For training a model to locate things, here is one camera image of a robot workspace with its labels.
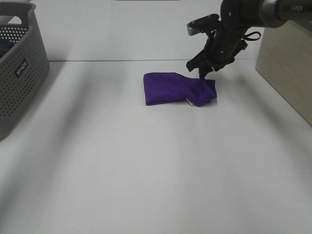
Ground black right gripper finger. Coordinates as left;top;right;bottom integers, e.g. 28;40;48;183
186;62;197;72
198;67;212;79

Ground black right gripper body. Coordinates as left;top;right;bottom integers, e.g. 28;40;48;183
188;24;249;71

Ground purple microfibre towel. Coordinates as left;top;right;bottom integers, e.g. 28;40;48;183
143;73;217;106

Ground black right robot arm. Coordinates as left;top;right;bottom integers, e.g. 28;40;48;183
186;0;312;78

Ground dark towels inside basket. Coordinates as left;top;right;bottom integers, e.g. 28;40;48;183
0;40;14;58

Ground beige box with grey rim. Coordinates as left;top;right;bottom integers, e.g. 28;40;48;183
255;21;312;123

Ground grey perforated plastic basket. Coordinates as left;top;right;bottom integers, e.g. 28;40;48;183
0;1;50;139

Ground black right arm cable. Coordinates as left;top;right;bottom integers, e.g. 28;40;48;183
242;30;261;42

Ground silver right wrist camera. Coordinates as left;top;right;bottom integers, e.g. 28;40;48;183
187;14;220;36

